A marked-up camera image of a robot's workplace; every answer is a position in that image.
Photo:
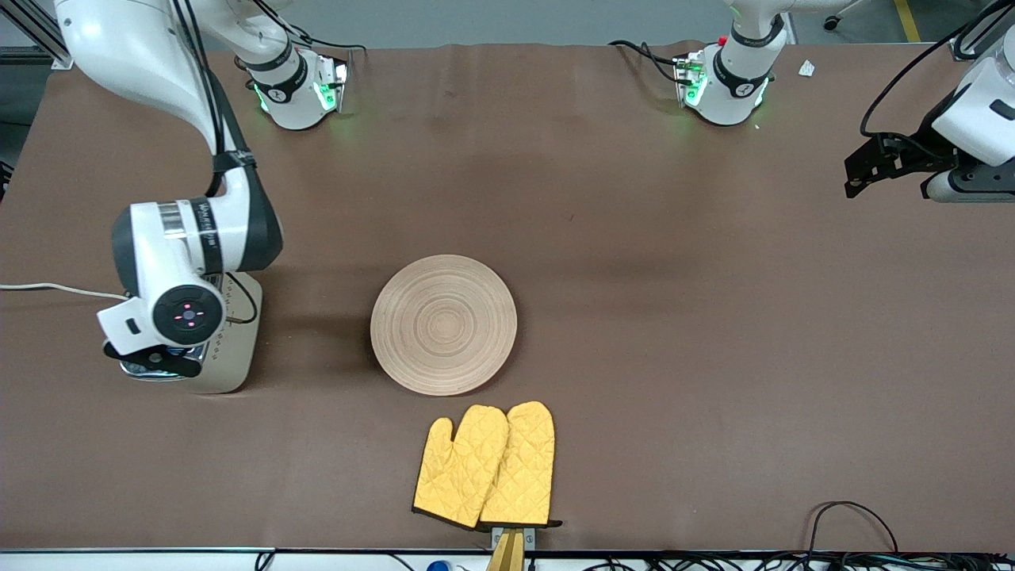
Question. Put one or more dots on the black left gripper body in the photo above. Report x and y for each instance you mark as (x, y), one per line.
(922, 149)

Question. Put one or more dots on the round wooden ringed plate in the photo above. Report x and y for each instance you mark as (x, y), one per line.
(444, 325)

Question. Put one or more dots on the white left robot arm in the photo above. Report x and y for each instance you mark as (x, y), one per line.
(733, 79)

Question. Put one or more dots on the black chair caster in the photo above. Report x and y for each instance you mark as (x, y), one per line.
(831, 24)

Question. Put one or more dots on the yellow quilted oven mitt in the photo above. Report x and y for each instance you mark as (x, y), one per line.
(527, 468)
(456, 476)

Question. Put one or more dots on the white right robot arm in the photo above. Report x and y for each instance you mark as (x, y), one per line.
(103, 40)

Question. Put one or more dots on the brown table cover mat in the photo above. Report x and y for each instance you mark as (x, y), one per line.
(634, 198)

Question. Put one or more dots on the chrome and beige two-slot toaster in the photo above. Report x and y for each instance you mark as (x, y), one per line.
(238, 357)

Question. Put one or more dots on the small metal bracket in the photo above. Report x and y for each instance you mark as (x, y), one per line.
(530, 538)

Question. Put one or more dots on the white paper scrap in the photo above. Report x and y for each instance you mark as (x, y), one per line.
(806, 69)

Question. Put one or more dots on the aluminium frame profile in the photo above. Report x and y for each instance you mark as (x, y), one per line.
(971, 40)
(40, 32)

